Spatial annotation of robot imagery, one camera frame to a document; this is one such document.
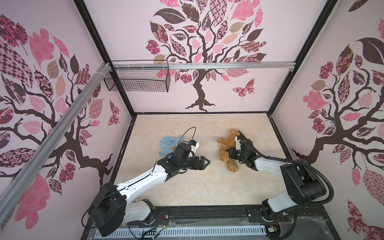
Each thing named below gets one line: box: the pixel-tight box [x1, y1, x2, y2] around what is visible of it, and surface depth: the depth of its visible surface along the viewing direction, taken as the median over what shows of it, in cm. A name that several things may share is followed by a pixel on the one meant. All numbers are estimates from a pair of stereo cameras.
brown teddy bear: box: [217, 129, 240, 173], surface depth 88 cm
